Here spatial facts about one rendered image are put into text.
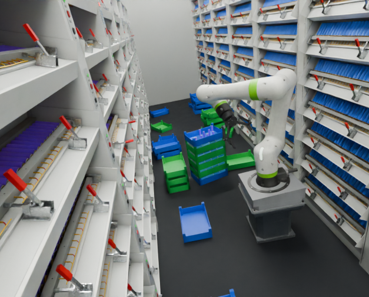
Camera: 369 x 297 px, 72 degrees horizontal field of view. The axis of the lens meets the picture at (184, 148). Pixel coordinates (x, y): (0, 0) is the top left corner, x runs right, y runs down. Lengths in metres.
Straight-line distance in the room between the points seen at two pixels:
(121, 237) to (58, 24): 0.69
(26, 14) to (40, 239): 0.58
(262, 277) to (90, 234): 1.16
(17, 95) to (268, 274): 1.52
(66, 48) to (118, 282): 0.67
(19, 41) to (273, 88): 1.05
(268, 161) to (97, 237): 1.10
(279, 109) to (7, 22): 1.30
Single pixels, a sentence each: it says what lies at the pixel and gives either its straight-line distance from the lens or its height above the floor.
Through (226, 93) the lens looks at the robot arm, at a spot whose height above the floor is 0.95.
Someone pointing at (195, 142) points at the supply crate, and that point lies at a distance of 2.16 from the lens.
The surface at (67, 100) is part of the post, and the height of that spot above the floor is 1.19.
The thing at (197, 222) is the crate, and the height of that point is 0.00.
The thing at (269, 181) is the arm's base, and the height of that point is 0.42.
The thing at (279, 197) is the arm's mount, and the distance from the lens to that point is 1.60.
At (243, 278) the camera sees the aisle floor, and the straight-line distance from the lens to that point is 1.66.
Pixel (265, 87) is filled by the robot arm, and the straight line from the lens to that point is 1.38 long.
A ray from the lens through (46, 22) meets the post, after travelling 0.82.
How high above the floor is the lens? 1.33
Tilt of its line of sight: 25 degrees down
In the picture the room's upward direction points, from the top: 10 degrees counter-clockwise
